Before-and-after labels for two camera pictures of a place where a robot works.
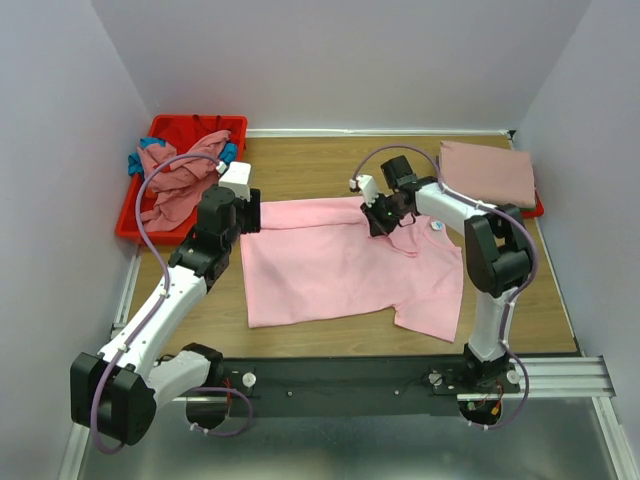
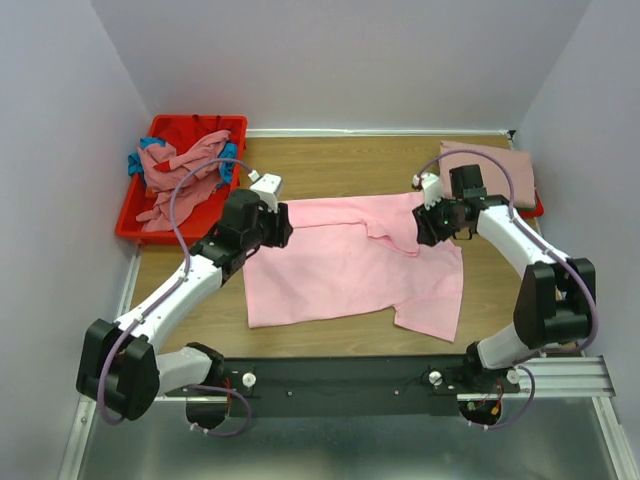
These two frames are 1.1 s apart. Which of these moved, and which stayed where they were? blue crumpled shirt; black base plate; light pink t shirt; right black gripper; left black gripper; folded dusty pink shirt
Moved: left black gripper; right black gripper
Stayed: black base plate; blue crumpled shirt; light pink t shirt; folded dusty pink shirt
